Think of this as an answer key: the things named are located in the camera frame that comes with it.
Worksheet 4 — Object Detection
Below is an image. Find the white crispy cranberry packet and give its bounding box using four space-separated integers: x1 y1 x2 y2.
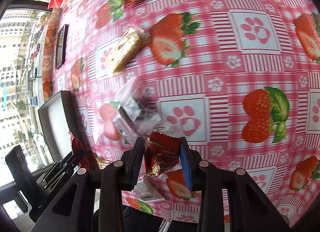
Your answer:
133 177 165 203

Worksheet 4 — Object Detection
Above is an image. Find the red foil snack packet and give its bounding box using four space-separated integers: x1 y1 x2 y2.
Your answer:
144 132 181 177

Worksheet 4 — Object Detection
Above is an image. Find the golden biscuit packet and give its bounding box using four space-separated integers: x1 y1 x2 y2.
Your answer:
104 27 145 74

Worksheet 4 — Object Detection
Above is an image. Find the pink long snack bar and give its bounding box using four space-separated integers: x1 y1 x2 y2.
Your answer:
111 107 161 145

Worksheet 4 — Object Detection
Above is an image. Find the clear date candy packet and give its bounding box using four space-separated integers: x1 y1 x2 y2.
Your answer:
116 76 144 121

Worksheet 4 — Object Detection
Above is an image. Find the black white storage tray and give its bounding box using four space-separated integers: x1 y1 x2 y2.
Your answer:
38 90 84 162

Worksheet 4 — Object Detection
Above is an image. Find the strawberry pattern pink tablecloth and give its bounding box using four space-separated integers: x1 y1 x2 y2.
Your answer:
42 0 319 225

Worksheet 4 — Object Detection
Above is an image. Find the black smartphone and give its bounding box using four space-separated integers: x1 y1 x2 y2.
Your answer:
55 24 69 69

